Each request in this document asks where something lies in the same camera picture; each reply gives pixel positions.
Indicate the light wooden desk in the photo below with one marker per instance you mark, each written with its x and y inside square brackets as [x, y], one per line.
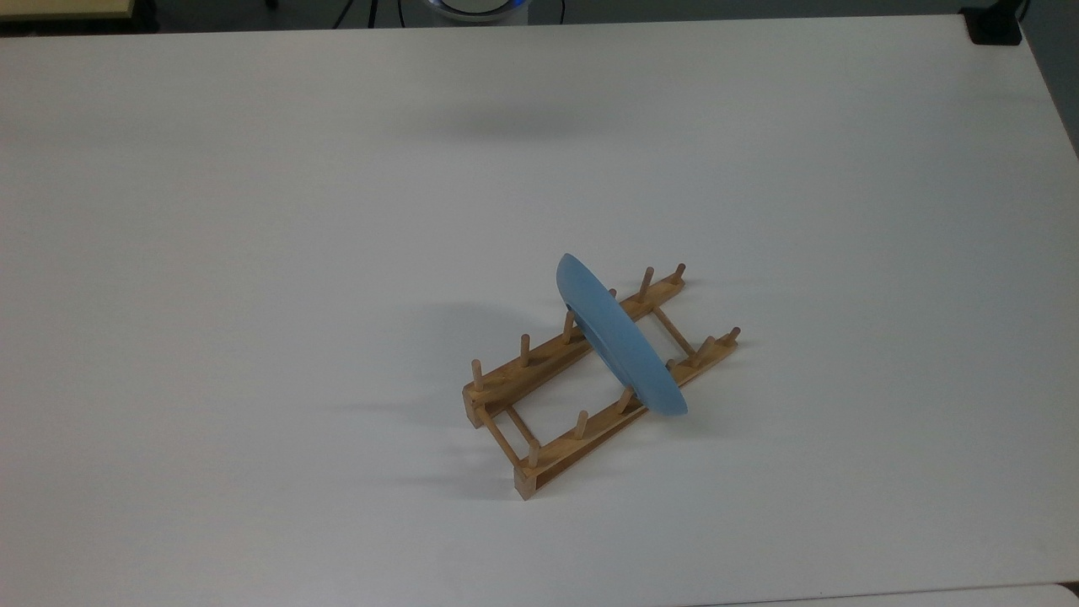
[59, 8]

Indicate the blue round plate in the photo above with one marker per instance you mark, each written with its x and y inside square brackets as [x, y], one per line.
[620, 337]

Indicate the wooden peg plate rack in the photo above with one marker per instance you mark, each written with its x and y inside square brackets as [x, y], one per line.
[590, 440]

